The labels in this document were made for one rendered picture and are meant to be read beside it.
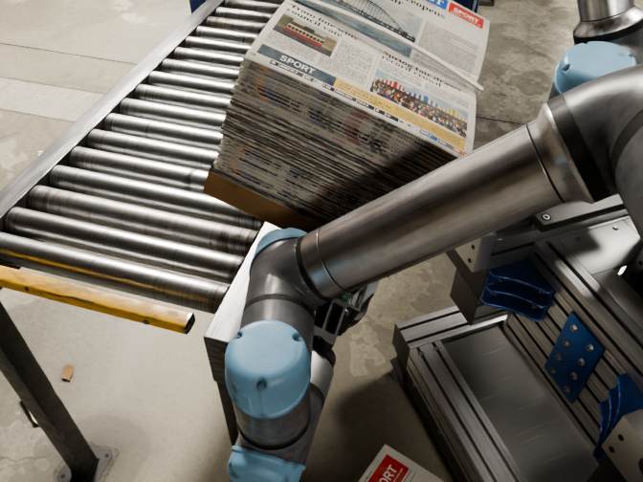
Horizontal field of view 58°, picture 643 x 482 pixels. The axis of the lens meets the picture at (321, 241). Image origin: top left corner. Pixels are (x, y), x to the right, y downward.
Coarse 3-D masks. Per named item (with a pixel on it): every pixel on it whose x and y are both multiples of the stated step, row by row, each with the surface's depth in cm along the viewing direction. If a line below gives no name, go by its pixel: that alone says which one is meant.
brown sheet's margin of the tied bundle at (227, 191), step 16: (208, 176) 76; (208, 192) 79; (224, 192) 78; (240, 192) 77; (240, 208) 79; (256, 208) 78; (272, 208) 78; (288, 208) 77; (272, 224) 80; (288, 224) 79; (304, 224) 78; (320, 224) 77
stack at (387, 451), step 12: (384, 456) 68; (396, 456) 68; (372, 468) 67; (384, 468) 67; (396, 468) 67; (408, 468) 67; (420, 468) 67; (360, 480) 66; (372, 480) 66; (384, 480) 66; (396, 480) 66; (408, 480) 66; (420, 480) 66; (432, 480) 66
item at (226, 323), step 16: (256, 240) 98; (240, 272) 93; (240, 288) 90; (224, 304) 88; (240, 304) 88; (224, 320) 86; (240, 320) 86; (208, 336) 84; (224, 336) 84; (208, 352) 86; (224, 352) 85; (224, 368) 88
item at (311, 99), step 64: (256, 64) 64; (320, 64) 67; (384, 64) 73; (256, 128) 69; (320, 128) 68; (384, 128) 66; (448, 128) 68; (256, 192) 77; (320, 192) 74; (384, 192) 71
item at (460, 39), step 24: (336, 0) 79; (360, 0) 81; (384, 0) 82; (408, 0) 84; (432, 0) 87; (384, 24) 80; (408, 24) 81; (432, 24) 83; (456, 24) 85; (480, 24) 88; (432, 48) 81; (456, 48) 82; (480, 48) 84
